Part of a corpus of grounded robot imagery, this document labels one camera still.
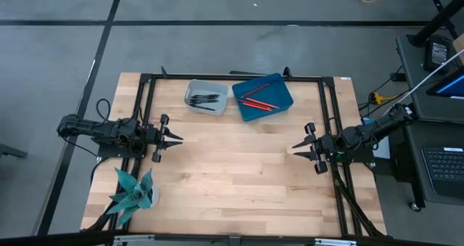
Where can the black stand pole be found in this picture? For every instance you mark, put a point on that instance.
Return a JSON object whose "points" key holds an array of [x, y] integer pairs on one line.
{"points": [[438, 19]]}

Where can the black laptop keyboard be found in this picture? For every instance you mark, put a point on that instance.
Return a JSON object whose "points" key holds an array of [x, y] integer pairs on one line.
{"points": [[446, 166]]}

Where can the white paper sheet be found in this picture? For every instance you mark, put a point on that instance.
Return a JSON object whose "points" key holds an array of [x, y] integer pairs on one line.
{"points": [[382, 151]]}

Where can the black furniture leg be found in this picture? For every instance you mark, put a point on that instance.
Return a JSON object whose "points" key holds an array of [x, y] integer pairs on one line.
{"points": [[11, 151]]}

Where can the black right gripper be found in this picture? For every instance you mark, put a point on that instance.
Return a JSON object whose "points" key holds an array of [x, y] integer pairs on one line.
{"points": [[326, 146]]}

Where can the grey plastic bin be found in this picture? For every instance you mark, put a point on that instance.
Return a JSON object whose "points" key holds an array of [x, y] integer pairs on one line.
{"points": [[214, 86]]}

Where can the yellow plug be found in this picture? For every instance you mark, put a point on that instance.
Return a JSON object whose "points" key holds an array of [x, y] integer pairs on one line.
{"points": [[378, 98]]}

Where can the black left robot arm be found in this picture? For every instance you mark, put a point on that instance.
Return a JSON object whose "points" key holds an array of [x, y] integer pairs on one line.
{"points": [[94, 128]]}

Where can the brown cardboard box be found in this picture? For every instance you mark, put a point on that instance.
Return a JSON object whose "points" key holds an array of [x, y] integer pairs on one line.
{"points": [[460, 46]]}

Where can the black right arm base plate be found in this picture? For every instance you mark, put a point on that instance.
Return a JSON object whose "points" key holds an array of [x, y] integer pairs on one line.
{"points": [[359, 159]]}

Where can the teal potted plant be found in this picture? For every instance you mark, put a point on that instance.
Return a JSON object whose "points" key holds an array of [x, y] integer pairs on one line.
{"points": [[134, 195]]}

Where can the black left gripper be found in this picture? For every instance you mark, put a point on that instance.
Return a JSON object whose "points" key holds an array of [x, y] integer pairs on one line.
{"points": [[152, 137]]}

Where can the black front crossbar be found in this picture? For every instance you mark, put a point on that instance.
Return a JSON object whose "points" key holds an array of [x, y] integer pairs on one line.
{"points": [[253, 237]]}

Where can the orange pencil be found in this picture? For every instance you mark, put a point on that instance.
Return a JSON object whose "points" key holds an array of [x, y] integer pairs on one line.
{"points": [[257, 107]]}

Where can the black gel pen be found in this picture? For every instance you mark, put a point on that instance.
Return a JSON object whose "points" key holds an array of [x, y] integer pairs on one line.
{"points": [[203, 102], [206, 96], [204, 99], [203, 107]]}

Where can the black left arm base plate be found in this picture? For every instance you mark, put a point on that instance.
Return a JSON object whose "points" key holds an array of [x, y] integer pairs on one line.
{"points": [[108, 153]]}

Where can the blue plastic bin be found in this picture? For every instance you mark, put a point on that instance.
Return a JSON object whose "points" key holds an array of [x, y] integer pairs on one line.
{"points": [[275, 90]]}

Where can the black cart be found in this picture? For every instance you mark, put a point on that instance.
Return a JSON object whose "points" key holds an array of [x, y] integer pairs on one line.
{"points": [[413, 93]]}

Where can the black caster wheel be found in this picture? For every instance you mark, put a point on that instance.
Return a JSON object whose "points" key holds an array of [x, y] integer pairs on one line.
{"points": [[415, 207]]}

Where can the black power adapter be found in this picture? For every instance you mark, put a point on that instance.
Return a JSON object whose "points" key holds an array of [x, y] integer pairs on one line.
{"points": [[436, 53]]}

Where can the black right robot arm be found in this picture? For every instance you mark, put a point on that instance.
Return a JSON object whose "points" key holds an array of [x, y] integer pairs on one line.
{"points": [[373, 130]]}

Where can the red pencil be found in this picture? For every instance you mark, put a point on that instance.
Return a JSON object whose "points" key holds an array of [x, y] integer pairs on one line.
{"points": [[255, 90], [262, 103], [243, 101]]}

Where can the black table frame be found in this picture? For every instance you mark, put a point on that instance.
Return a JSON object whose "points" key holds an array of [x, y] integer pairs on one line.
{"points": [[181, 76]]}

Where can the blue lit screen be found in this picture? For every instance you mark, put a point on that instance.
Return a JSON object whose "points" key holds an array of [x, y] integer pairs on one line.
{"points": [[453, 86]]}

